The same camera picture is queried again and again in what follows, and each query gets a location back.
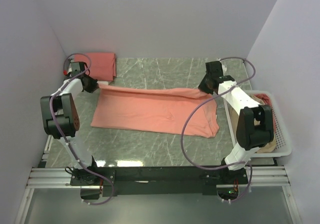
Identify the salmon pink t-shirt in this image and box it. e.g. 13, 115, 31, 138
91, 84, 220, 138

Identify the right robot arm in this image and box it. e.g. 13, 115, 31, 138
198, 60, 274, 184

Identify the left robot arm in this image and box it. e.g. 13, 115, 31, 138
40, 61, 100, 185

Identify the folded white t-shirt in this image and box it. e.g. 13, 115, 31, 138
97, 80, 111, 86

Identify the folded red t-shirt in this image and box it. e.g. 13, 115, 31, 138
85, 52, 117, 82

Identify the beige t-shirt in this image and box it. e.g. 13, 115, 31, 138
229, 95, 277, 155

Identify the dark pink t-shirt in basket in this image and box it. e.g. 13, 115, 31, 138
254, 93, 276, 130

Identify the white plastic laundry basket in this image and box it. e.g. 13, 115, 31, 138
222, 90, 293, 158

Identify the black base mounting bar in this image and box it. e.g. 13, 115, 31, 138
70, 166, 249, 200

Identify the aluminium frame rail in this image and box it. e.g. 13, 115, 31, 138
26, 166, 291, 189

